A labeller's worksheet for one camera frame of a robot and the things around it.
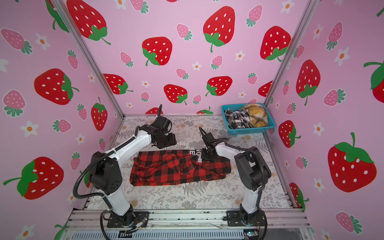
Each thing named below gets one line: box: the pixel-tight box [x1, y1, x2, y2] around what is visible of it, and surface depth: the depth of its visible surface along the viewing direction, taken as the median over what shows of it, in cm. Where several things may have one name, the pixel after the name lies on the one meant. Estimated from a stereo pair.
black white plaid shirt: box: [225, 109, 252, 129], surface depth 109 cm
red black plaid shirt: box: [130, 150, 232, 186], surface depth 91 cm
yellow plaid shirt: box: [241, 103, 268, 127], surface depth 109 cm
